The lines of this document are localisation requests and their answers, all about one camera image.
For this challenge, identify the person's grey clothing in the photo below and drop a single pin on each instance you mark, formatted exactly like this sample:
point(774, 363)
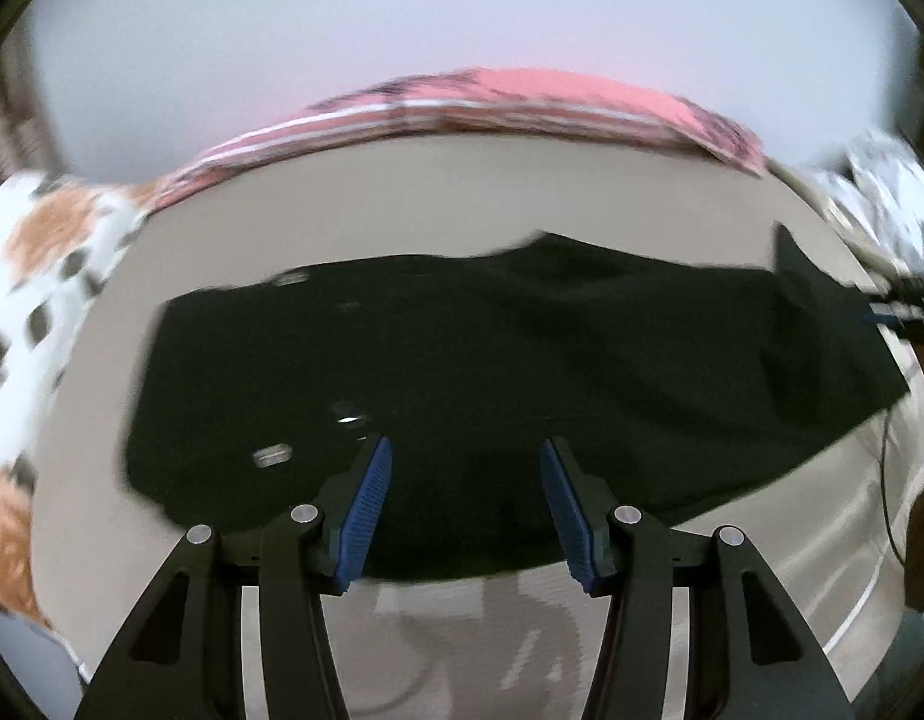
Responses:
point(916, 652)

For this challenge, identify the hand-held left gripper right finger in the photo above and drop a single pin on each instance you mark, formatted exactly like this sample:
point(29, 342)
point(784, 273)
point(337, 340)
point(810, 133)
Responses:
point(567, 510)

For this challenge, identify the black pants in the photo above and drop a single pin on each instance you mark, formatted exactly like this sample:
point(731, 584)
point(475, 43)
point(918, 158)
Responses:
point(507, 352)

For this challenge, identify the white dotted cloth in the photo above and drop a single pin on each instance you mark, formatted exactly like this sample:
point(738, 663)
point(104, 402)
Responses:
point(882, 172)

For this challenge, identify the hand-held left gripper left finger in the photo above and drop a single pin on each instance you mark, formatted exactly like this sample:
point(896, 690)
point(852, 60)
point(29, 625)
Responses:
point(368, 510)

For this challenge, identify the pink striped pillow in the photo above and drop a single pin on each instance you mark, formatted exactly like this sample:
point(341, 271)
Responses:
point(507, 94)

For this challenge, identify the white blanket with orange patches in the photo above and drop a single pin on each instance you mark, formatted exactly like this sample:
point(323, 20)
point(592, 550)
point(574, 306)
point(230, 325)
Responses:
point(27, 300)

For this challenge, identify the beige bed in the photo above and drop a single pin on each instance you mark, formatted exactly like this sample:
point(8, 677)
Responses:
point(432, 187)

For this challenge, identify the beige satin blanket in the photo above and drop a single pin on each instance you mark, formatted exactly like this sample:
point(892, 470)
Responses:
point(859, 525)

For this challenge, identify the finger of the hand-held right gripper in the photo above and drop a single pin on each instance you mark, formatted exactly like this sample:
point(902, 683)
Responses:
point(893, 311)

